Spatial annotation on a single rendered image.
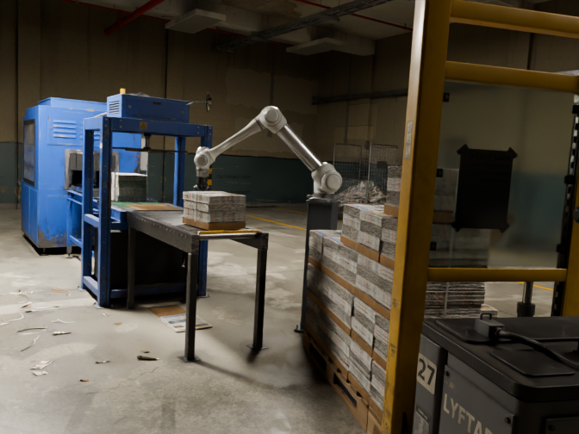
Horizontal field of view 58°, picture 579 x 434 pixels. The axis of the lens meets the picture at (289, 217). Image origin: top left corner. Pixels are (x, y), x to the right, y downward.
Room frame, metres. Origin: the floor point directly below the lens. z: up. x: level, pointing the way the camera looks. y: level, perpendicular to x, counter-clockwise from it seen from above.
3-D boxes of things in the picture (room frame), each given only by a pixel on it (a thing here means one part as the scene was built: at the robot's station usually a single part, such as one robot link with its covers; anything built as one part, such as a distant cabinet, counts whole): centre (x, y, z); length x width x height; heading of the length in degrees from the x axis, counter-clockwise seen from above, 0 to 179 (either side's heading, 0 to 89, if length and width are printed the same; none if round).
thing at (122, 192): (5.21, 1.62, 0.93); 0.38 x 0.30 x 0.26; 34
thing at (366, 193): (11.52, -1.56, 0.85); 1.21 x 0.83 x 1.71; 34
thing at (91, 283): (4.74, 1.30, 0.38); 0.94 x 0.69 x 0.63; 124
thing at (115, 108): (4.73, 1.30, 1.65); 0.60 x 0.45 x 0.20; 124
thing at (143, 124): (4.73, 1.30, 1.50); 0.94 x 0.68 x 0.10; 124
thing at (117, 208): (4.74, 1.30, 0.75); 0.70 x 0.65 x 0.10; 34
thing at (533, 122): (1.88, -0.76, 1.28); 0.57 x 0.01 x 0.65; 104
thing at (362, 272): (3.03, -0.47, 0.42); 1.17 x 0.39 x 0.83; 14
